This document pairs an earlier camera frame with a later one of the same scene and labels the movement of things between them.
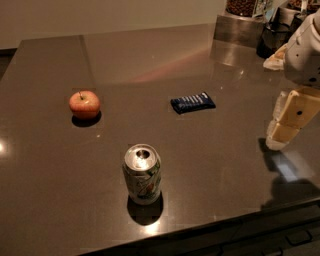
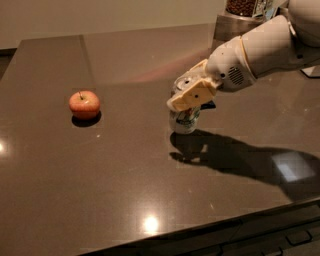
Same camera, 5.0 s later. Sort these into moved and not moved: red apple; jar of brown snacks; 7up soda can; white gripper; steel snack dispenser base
Moved: 7up soda can; white gripper
Not moved: jar of brown snacks; red apple; steel snack dispenser base
